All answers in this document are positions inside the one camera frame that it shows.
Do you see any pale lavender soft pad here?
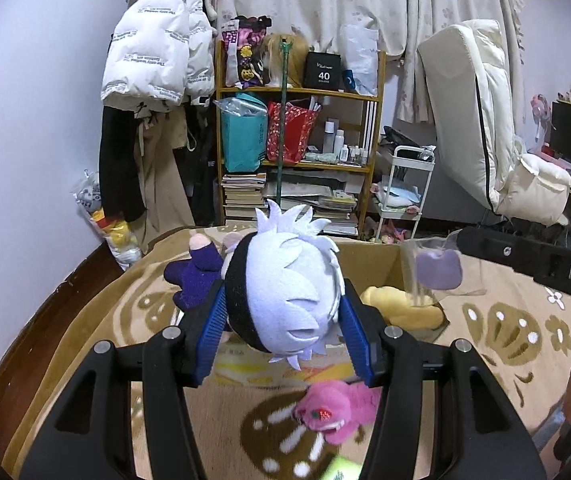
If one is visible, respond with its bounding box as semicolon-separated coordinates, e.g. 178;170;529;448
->
400;231;486;307

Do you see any green tissue pack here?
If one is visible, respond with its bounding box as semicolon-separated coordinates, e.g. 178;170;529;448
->
320;455;363;480

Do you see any pink bear plush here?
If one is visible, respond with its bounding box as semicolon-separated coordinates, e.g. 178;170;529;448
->
293;380;382;445

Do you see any yellow bear plush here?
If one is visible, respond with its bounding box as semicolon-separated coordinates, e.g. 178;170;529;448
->
360;286;446;332

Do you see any white-haired purple doll plush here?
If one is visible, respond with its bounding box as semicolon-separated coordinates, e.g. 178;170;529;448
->
164;200;345;370

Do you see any beige patterned carpet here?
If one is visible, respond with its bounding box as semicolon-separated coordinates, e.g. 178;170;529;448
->
2;231;571;479

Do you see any plastic bag of toys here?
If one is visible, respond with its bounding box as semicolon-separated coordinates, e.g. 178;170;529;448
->
72;170;142;270

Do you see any open cardboard box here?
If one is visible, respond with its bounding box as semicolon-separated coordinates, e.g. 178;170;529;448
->
210;236;451;386

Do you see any cream folded mattress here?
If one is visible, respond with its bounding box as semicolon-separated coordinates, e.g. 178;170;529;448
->
418;20;571;226

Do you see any stack of books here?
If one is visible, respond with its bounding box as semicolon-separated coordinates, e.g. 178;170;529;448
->
220;165;365;237

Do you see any wooden bookshelf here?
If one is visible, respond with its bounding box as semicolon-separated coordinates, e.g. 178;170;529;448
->
214;39;387;239

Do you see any beige trench coat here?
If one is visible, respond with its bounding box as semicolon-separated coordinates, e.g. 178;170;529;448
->
129;107;194;252

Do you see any red patterned bag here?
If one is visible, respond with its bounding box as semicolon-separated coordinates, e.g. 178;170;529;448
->
266;102;319;164

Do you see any floral curtain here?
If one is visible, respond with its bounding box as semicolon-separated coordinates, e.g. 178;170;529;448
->
213;0;525;122

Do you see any black box marked 40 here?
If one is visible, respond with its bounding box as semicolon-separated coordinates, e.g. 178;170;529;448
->
303;51;342;91

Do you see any teal bag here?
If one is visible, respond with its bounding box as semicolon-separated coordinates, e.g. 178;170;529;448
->
215;93;268;172

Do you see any green pole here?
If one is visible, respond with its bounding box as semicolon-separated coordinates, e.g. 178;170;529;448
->
276;39;292;205

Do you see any white puffer jacket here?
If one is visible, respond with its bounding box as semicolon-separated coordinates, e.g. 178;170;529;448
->
101;0;215;113

